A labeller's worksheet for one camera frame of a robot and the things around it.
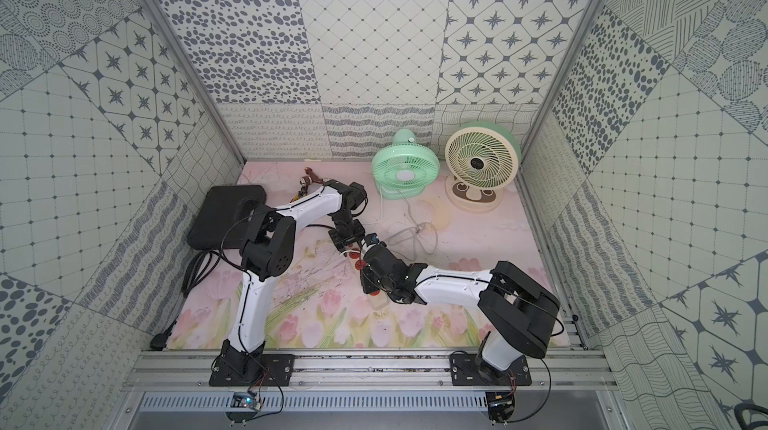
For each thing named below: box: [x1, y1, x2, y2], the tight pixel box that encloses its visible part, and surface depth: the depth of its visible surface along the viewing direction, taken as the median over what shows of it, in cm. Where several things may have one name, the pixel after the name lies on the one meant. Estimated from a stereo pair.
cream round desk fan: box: [444, 121, 522, 214], surface depth 93 cm
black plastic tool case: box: [187, 185, 267, 250], surface depth 102 cm
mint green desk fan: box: [371, 128, 440, 200], surface depth 93 cm
